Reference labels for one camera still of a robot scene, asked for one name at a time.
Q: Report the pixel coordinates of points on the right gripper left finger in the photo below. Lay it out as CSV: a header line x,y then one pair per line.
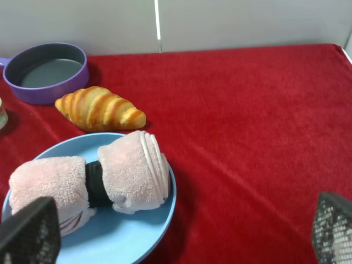
x,y
32,235

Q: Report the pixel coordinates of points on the red tablecloth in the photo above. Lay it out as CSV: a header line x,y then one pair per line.
x,y
252,135

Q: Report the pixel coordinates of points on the small tin can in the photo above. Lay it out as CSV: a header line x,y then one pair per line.
x,y
3,115

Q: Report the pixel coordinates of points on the pink towel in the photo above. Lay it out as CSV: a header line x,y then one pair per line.
x,y
130,174

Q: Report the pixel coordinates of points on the croissant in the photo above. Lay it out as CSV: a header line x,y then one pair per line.
x,y
96,109

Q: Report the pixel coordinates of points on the purple frying pan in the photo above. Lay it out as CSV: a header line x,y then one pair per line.
x,y
42,74

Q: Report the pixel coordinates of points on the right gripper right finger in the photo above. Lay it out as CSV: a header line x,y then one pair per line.
x,y
331,229

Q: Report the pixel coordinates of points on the black elastic band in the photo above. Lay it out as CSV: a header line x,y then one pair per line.
x,y
97,195

